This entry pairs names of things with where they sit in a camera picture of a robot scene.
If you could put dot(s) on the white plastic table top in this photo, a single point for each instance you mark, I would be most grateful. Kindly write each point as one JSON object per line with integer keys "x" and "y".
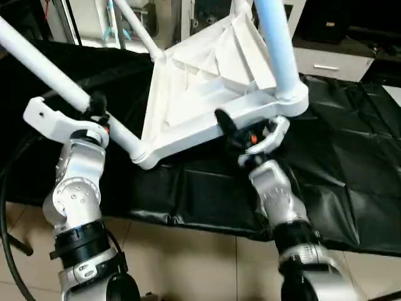
{"x": 207, "y": 88}

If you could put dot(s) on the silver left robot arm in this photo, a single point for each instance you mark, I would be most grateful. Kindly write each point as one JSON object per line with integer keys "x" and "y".
{"x": 78, "y": 188}

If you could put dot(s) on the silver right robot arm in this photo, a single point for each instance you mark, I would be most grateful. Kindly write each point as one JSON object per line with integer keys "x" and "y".
{"x": 282, "y": 207}

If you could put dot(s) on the teal storage box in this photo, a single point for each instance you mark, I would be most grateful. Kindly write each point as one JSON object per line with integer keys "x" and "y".
{"x": 135, "y": 15}

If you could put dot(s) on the black work mat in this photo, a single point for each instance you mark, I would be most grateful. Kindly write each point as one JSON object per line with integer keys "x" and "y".
{"x": 351, "y": 157}

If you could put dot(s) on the white drawer unit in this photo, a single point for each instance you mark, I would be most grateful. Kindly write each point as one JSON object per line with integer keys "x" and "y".
{"x": 326, "y": 63}

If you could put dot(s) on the black box yellow label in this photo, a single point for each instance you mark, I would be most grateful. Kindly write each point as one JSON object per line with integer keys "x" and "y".
{"x": 329, "y": 25}

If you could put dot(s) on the black metal stand leg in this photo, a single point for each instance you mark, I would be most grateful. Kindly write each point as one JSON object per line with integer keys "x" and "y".
{"x": 19, "y": 241}

